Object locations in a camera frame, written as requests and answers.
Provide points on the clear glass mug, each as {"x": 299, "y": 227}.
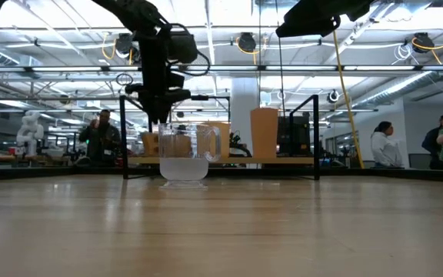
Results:
{"x": 185, "y": 169}

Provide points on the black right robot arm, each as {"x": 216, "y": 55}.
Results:
{"x": 321, "y": 15}

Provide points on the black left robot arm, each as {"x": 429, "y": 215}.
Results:
{"x": 152, "y": 57}

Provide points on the long white light bar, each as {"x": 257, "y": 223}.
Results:
{"x": 71, "y": 68}

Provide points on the silver ventilation duct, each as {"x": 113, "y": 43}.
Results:
{"x": 398, "y": 90}

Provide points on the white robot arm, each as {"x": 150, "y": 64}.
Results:
{"x": 31, "y": 131}

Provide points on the black perforated computer box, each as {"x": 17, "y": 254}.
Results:
{"x": 294, "y": 134}

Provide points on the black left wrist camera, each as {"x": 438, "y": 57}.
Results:
{"x": 183, "y": 46}

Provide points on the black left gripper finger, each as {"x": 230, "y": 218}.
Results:
{"x": 151, "y": 111}
{"x": 165, "y": 109}

